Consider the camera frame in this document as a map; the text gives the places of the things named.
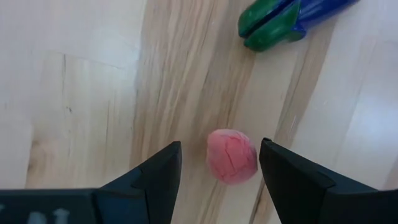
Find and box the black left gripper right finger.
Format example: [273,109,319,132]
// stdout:
[259,138,398,224]

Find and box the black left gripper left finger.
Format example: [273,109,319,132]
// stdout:
[93,141,183,224]

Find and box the pink textured toy fruit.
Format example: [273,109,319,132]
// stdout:
[206,128,259,186]

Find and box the purple toy eggplant green cap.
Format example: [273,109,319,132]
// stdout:
[238,0,360,52]

